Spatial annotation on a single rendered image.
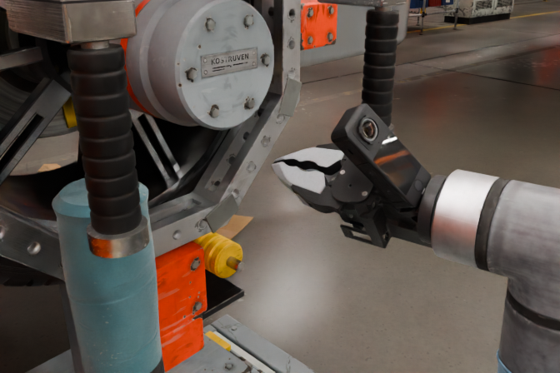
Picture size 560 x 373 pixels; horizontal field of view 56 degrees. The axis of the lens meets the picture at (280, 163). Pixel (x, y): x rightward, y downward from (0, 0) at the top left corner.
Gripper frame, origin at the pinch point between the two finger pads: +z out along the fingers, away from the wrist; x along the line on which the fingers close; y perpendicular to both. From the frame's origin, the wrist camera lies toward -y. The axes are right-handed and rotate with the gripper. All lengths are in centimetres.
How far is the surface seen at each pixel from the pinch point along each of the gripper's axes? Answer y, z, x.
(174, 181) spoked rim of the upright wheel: 7.7, 22.0, -2.7
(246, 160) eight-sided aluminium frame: 7.6, 12.0, 3.8
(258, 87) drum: -11.6, -1.9, 0.9
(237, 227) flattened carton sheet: 101, 85, 32
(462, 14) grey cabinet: 450, 246, 613
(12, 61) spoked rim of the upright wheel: -20.5, 24.4, -8.0
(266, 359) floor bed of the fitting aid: 68, 28, -10
